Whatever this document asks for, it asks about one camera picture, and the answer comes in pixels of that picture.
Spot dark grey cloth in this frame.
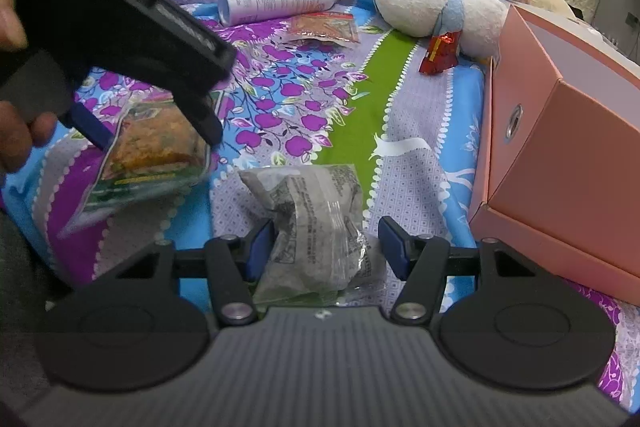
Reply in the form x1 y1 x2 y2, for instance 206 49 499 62
0 202 76 427

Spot green clear snack packet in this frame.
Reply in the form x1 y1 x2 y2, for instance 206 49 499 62
60 99 213 235

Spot pink cardboard box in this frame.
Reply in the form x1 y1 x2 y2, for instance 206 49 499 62
467 2 640 307

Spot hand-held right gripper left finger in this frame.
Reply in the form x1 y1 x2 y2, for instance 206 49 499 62
107 221 277 327

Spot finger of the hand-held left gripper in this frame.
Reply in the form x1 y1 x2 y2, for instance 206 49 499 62
60 102 117 152
172 84 224 146

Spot white and blue plush toy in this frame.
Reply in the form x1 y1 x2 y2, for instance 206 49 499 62
370 0 510 60

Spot person's left hand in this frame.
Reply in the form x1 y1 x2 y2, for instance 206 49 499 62
0 0 58 178

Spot grey snack packet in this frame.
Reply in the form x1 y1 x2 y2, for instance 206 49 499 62
239 164 388 308

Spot brown snack packet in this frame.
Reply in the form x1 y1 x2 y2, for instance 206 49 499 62
282 12 360 45

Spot small red snack packet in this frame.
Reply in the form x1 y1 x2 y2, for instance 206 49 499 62
419 31 461 75

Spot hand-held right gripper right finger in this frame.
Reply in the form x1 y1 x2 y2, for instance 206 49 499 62
377 216 538 325

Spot floral printed bed sheet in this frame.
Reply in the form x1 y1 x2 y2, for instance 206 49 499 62
0 0 640 408

